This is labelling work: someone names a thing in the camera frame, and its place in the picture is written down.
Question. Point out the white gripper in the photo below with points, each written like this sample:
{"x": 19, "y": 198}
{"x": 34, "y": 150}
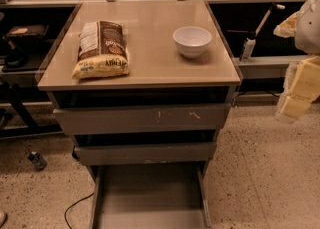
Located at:
{"x": 308, "y": 28}

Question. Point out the brown yellow chip bag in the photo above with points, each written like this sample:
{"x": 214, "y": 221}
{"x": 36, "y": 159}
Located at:
{"x": 102, "y": 51}

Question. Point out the grey drawer cabinet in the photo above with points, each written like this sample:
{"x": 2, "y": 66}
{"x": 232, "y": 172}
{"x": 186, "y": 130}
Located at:
{"x": 159, "y": 75}

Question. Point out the middle grey drawer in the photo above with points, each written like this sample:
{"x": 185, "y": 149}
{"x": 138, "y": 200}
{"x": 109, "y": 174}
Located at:
{"x": 146, "y": 153}

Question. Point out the top grey drawer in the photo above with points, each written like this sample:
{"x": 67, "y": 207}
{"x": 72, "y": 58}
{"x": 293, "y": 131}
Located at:
{"x": 138, "y": 119}

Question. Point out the open bottom grey drawer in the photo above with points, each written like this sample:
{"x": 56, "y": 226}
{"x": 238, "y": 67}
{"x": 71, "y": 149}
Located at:
{"x": 150, "y": 196}

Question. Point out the white ceramic bowl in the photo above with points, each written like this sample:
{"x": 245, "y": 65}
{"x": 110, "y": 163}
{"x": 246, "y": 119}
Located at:
{"x": 191, "y": 41}

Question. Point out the small blue can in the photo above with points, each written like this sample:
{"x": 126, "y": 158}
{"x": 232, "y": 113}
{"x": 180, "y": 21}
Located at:
{"x": 37, "y": 160}

